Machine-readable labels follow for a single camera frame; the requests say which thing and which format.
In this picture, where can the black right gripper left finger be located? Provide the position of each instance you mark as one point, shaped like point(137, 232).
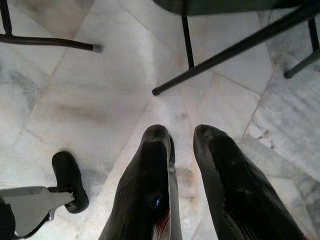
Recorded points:
point(140, 190)

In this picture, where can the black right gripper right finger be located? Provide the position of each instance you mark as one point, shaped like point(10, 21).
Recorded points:
point(240, 190)

